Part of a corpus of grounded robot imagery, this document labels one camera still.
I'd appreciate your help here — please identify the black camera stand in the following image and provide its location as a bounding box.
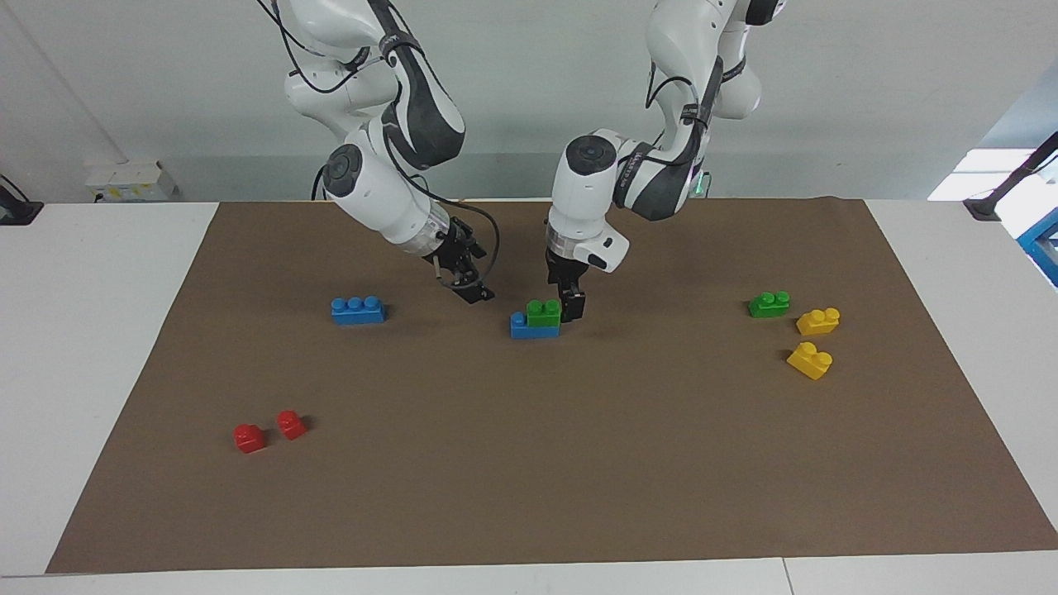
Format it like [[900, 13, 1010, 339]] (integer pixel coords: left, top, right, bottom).
[[963, 132, 1058, 221]]

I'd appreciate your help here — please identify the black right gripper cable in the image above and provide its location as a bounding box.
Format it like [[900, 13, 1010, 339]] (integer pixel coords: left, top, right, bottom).
[[384, 140, 501, 290]]

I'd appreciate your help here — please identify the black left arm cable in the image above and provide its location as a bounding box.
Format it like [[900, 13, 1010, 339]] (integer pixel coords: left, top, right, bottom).
[[645, 58, 713, 159]]

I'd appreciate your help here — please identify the brown table mat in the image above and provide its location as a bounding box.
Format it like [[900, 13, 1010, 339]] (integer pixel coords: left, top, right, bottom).
[[45, 198, 1058, 574]]

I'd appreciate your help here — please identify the black table clamp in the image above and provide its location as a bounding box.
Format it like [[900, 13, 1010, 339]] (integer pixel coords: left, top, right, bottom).
[[0, 175, 44, 226]]

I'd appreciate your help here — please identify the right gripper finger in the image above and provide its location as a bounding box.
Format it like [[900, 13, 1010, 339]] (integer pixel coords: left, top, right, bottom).
[[434, 258, 476, 303], [463, 264, 495, 305]]

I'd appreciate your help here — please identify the blue metal frame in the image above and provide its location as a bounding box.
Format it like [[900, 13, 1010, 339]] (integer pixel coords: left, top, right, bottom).
[[1017, 207, 1058, 288]]

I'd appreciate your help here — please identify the white side table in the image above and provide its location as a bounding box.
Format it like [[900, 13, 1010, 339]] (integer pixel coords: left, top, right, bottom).
[[927, 149, 1046, 203]]

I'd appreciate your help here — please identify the blue three-stud block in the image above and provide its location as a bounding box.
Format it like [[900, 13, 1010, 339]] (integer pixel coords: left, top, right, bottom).
[[510, 312, 561, 340], [331, 296, 386, 326]]

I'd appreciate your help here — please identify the yellow two-stud block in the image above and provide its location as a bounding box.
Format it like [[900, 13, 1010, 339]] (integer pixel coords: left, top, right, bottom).
[[796, 307, 841, 336], [786, 341, 834, 381]]

